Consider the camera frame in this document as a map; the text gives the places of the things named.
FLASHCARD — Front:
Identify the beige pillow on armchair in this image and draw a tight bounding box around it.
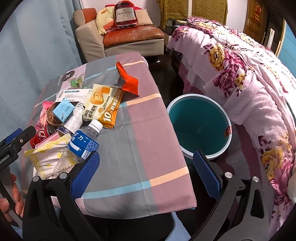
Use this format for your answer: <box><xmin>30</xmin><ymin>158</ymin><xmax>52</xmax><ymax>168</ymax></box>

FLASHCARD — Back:
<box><xmin>135</xmin><ymin>9</ymin><xmax>153</xmax><ymax>26</ymax></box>

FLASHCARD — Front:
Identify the green candy clear wrapper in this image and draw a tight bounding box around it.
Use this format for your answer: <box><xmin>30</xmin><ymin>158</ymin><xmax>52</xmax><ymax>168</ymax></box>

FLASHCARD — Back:
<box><xmin>70</xmin><ymin>75</ymin><xmax>84</xmax><ymax>89</ymax></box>

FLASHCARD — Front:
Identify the yellow patterned curtain cloth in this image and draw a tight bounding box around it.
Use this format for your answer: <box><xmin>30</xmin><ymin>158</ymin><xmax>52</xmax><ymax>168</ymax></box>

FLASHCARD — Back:
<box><xmin>157</xmin><ymin>0</ymin><xmax>228</xmax><ymax>30</ymax></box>

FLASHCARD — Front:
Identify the teal trash bin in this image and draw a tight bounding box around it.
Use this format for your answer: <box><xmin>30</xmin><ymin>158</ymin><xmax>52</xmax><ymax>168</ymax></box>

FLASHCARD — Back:
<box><xmin>167</xmin><ymin>94</ymin><xmax>232</xmax><ymax>160</ymax></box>

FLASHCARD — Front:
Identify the pink nabati wafer wrapper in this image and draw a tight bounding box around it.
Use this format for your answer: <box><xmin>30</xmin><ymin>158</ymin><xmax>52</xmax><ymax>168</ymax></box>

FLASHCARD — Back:
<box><xmin>35</xmin><ymin>101</ymin><xmax>54</xmax><ymax>131</ymax></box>

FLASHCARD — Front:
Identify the cake snack bag orange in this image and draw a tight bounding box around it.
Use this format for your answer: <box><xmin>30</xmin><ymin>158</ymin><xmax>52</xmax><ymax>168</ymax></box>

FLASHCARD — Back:
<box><xmin>83</xmin><ymin>84</ymin><xmax>124</xmax><ymax>129</ymax></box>

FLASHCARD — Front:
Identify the beige armchair orange cushion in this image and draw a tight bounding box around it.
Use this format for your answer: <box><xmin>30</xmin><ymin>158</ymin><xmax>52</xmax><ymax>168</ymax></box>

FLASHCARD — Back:
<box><xmin>73</xmin><ymin>8</ymin><xmax>165</xmax><ymax>62</ymax></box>

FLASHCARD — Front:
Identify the wooden door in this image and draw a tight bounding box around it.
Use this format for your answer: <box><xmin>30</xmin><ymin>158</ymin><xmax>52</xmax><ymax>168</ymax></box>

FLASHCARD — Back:
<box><xmin>243</xmin><ymin>0</ymin><xmax>268</xmax><ymax>43</ymax></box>

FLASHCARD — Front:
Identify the person's left hand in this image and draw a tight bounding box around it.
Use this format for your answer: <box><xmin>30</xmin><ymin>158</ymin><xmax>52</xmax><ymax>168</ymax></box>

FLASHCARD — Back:
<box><xmin>0</xmin><ymin>173</ymin><xmax>25</xmax><ymax>222</ymax></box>

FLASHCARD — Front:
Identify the floral pink bed blanket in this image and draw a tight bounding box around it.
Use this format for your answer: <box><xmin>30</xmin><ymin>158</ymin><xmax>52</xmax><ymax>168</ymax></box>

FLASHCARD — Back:
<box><xmin>168</xmin><ymin>17</ymin><xmax>295</xmax><ymax>237</ymax></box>

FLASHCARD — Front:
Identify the white medicine box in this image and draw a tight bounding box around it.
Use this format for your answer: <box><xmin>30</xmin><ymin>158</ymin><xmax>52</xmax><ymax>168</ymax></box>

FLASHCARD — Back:
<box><xmin>55</xmin><ymin>88</ymin><xmax>91</xmax><ymax>102</ymax></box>

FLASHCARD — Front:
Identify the white paper cup blue band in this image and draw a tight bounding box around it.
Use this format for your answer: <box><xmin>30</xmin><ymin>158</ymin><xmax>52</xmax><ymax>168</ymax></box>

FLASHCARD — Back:
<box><xmin>57</xmin><ymin>101</ymin><xmax>85</xmax><ymax>137</ymax></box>

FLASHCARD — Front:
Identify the woven brown bowl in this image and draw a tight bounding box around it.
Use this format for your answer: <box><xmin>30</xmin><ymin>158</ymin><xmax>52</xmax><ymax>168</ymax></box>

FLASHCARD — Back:
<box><xmin>47</xmin><ymin>102</ymin><xmax>62</xmax><ymax>126</ymax></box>

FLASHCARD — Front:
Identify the blue grey window curtain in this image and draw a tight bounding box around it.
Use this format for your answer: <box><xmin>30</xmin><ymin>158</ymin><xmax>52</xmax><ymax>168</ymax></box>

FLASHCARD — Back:
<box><xmin>1</xmin><ymin>1</ymin><xmax>81</xmax><ymax>138</ymax></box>

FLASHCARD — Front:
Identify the plaid tablecloth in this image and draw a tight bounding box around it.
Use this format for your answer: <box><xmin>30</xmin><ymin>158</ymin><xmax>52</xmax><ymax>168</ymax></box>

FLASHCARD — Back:
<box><xmin>74</xmin><ymin>52</ymin><xmax>197</xmax><ymax>219</ymax></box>

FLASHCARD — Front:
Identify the cream cushion on armchair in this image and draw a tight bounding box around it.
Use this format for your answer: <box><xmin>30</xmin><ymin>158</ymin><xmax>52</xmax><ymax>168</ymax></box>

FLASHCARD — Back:
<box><xmin>95</xmin><ymin>6</ymin><xmax>115</xmax><ymax>35</ymax></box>

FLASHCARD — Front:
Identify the red soda can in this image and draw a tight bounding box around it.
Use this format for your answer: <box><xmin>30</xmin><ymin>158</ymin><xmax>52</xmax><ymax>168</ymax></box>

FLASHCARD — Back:
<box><xmin>30</xmin><ymin>124</ymin><xmax>56</xmax><ymax>149</ymax></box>

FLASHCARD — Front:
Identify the orange red snack wrapper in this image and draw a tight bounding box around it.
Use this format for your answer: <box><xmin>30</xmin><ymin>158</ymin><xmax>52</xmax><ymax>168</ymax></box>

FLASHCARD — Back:
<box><xmin>116</xmin><ymin>62</ymin><xmax>138</xmax><ymax>96</ymax></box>

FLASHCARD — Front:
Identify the plastic water bottle blue label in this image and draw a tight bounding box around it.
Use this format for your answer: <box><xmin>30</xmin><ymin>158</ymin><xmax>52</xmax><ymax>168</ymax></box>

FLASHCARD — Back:
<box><xmin>53</xmin><ymin>120</ymin><xmax>103</xmax><ymax>177</ymax></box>

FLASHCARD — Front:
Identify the blue milk carton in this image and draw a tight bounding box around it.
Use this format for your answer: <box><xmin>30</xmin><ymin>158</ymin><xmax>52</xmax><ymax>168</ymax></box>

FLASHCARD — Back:
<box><xmin>53</xmin><ymin>98</ymin><xmax>74</xmax><ymax>123</ymax></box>

